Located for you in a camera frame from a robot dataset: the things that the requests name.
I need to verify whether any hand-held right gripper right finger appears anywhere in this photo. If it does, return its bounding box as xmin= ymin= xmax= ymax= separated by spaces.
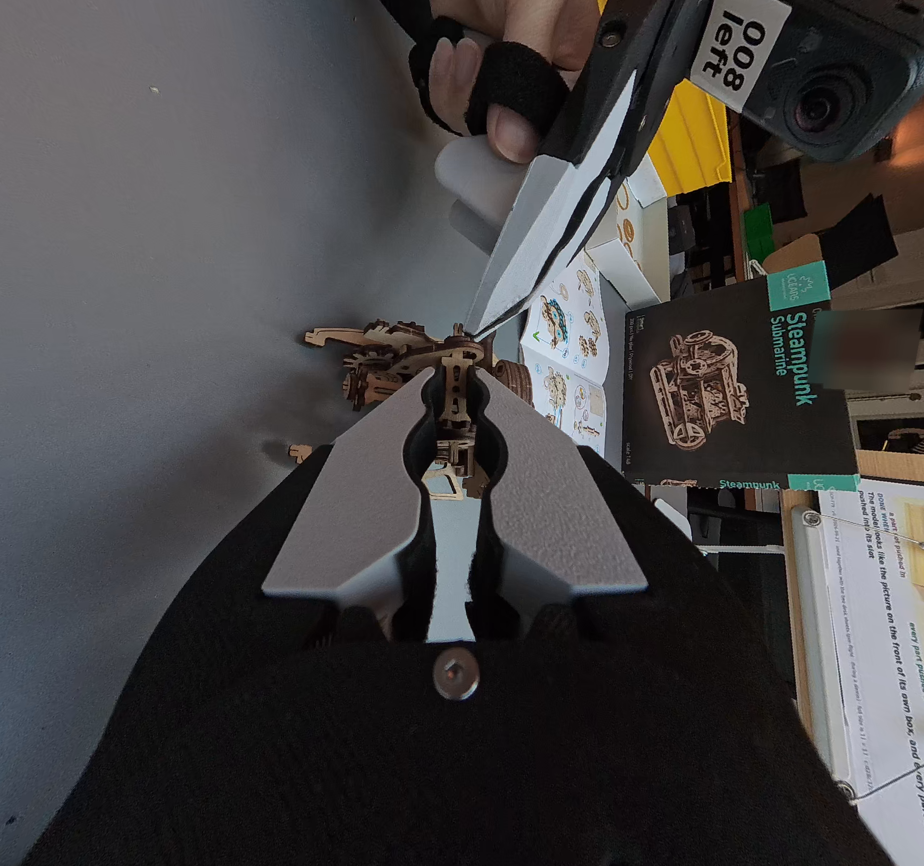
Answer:
xmin=465 ymin=366 xmax=651 ymax=642

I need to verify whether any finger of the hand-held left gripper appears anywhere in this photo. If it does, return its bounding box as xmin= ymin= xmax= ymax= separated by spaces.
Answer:
xmin=552 ymin=180 xmax=615 ymax=275
xmin=464 ymin=72 xmax=640 ymax=338

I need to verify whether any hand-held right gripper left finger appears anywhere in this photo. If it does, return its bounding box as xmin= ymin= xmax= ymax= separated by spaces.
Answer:
xmin=260 ymin=366 xmax=441 ymax=642

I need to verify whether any wooden mechanical puzzle model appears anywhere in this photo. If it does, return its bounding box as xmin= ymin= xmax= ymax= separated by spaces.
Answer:
xmin=287 ymin=317 xmax=535 ymax=502

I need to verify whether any grey desk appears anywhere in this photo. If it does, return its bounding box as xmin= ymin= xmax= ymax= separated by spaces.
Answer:
xmin=0 ymin=0 xmax=654 ymax=866

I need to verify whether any pile of wooden rings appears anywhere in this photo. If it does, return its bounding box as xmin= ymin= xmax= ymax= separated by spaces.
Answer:
xmin=614 ymin=176 xmax=647 ymax=268

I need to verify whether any white cardboard box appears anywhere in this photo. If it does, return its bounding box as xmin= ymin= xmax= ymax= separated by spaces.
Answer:
xmin=581 ymin=155 xmax=672 ymax=307

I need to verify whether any yellow plastic bin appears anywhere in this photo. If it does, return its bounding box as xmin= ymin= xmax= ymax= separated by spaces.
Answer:
xmin=585 ymin=0 xmax=733 ymax=197

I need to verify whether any assembly instruction booklet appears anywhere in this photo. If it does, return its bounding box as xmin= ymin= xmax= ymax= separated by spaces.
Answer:
xmin=520 ymin=248 xmax=609 ymax=457

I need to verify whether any green box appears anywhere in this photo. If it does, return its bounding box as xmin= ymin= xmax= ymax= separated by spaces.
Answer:
xmin=744 ymin=203 xmax=775 ymax=260

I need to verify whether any brown cardboard box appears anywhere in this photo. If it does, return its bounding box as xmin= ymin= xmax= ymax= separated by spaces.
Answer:
xmin=761 ymin=231 xmax=831 ymax=282

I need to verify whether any black puzzle kit box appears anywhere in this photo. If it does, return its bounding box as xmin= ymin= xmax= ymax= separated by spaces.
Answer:
xmin=622 ymin=259 xmax=861 ymax=493

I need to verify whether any printed paper sign sheet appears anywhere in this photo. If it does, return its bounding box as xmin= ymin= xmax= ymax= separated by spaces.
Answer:
xmin=816 ymin=476 xmax=924 ymax=866

